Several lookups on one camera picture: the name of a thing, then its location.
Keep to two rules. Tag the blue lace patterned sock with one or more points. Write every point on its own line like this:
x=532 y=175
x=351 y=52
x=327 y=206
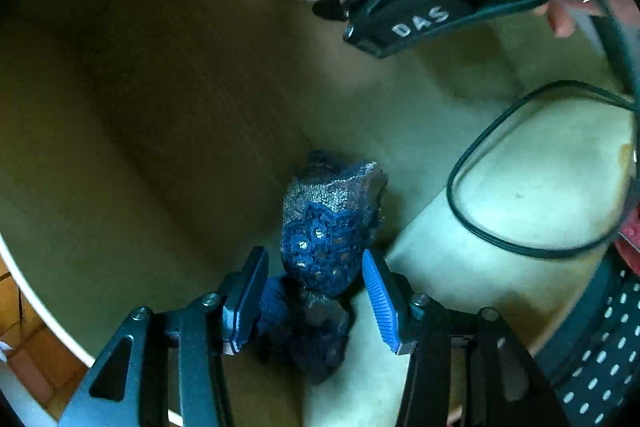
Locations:
x=315 y=227

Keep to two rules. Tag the black polka dot clothing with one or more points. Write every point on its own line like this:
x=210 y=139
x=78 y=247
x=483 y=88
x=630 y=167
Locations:
x=600 y=367

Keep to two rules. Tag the dark red bag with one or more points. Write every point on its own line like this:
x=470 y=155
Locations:
x=631 y=239

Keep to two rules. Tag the round wooden bin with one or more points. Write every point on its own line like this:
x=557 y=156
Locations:
x=125 y=107

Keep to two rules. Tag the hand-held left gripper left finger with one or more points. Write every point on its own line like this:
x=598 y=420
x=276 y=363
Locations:
x=247 y=302

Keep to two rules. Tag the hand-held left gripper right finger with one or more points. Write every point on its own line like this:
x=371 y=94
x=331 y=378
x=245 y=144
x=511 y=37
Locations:
x=380 y=302

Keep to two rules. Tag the person's right hand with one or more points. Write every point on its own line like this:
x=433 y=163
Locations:
x=565 y=14

